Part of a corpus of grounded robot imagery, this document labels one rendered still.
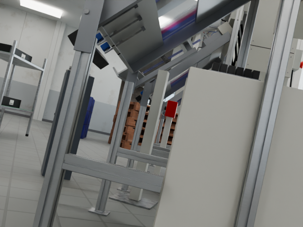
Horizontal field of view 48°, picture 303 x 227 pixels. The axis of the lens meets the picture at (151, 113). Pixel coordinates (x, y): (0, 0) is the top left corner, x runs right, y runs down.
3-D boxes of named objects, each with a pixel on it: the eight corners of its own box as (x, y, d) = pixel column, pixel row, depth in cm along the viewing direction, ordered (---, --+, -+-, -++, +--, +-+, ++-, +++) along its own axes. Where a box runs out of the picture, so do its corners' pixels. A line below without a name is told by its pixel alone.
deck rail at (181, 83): (155, 105, 306) (151, 99, 306) (155, 105, 308) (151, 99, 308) (221, 61, 304) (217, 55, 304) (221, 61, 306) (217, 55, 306)
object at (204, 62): (193, 65, 239) (189, 59, 240) (190, 81, 305) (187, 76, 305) (232, 38, 238) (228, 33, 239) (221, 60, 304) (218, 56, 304)
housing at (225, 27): (228, 43, 238) (217, 27, 240) (220, 59, 287) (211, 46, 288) (238, 37, 238) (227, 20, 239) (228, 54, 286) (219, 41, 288)
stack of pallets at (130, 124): (157, 152, 807) (166, 113, 812) (179, 160, 726) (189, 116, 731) (106, 142, 742) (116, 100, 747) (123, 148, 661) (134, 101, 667)
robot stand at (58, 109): (42, 175, 217) (68, 70, 221) (40, 170, 234) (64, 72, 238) (70, 180, 224) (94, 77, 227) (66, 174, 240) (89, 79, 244)
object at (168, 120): (142, 176, 329) (160, 97, 333) (145, 173, 352) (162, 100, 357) (167, 182, 326) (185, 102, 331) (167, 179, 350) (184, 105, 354)
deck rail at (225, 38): (147, 94, 238) (143, 87, 239) (148, 95, 240) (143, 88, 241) (233, 38, 236) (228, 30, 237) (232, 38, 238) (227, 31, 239)
